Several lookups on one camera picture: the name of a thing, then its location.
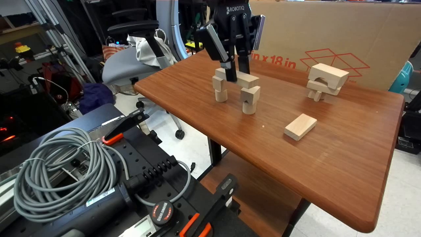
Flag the wooden arch block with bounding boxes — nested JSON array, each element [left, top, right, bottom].
[[308, 63, 350, 90]]

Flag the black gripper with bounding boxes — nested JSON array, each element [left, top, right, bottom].
[[197, 0, 266, 83]]

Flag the wooden cube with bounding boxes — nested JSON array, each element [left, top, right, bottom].
[[212, 76, 226, 92], [240, 86, 261, 105]]

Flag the wooden plank block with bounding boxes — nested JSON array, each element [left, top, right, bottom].
[[306, 80, 342, 96]]

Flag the flat rectangular wooden block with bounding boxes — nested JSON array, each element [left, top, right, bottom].
[[284, 113, 318, 142]]

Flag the yellow and red button box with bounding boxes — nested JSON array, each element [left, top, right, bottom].
[[14, 42, 32, 55]]

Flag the round black and red knob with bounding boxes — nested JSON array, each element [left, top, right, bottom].
[[149, 200, 174, 226]]

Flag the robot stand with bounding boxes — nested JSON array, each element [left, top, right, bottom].
[[0, 103, 261, 237]]

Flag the long rectangular wooden block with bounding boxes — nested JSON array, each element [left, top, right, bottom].
[[215, 67, 260, 90]]

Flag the orange patterned paper bag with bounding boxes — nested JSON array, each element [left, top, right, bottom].
[[102, 44, 128, 62]]

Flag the teal plastic object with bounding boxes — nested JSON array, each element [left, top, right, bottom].
[[388, 61, 414, 94]]

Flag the black box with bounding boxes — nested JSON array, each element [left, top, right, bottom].
[[396, 110, 421, 155]]

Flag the aluminium ladder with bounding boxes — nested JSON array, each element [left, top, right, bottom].
[[24, 0, 96, 84]]

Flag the white cloth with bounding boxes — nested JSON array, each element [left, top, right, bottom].
[[127, 34, 178, 68]]

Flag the grey office chair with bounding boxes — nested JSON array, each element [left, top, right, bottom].
[[101, 8, 185, 141]]

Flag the black clamp with orange tip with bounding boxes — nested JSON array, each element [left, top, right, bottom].
[[101, 108, 150, 146]]

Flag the large cardboard box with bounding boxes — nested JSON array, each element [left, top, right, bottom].
[[249, 0, 421, 92]]

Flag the coil of grey cable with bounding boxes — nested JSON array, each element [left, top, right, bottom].
[[12, 127, 192, 223]]

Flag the black clamp with orange grips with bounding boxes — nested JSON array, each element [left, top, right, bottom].
[[179, 174, 239, 237]]

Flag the purple bag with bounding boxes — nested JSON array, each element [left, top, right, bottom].
[[78, 83, 115, 115]]

